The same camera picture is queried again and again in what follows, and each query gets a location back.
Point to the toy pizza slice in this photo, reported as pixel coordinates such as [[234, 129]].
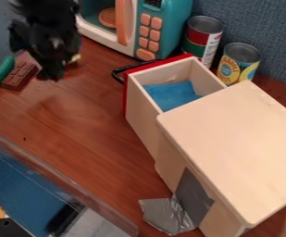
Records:
[[74, 58]]

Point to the yellow can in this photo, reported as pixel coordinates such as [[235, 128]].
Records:
[[236, 64]]

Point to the brown toy chocolate bar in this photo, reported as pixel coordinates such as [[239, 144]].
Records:
[[21, 74]]

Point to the blue cloth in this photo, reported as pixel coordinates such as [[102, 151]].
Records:
[[171, 95]]

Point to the drawer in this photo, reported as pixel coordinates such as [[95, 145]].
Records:
[[143, 105]]

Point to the grey tape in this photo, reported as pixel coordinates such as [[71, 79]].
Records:
[[178, 209]]

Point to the red and green can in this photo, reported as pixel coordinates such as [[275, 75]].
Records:
[[202, 40]]

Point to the green toy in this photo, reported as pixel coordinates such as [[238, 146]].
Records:
[[0, 71]]

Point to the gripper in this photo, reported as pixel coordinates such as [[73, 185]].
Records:
[[46, 37]]

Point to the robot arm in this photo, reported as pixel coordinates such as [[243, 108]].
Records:
[[46, 7]]

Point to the toy microwave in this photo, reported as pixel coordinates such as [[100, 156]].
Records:
[[161, 27]]

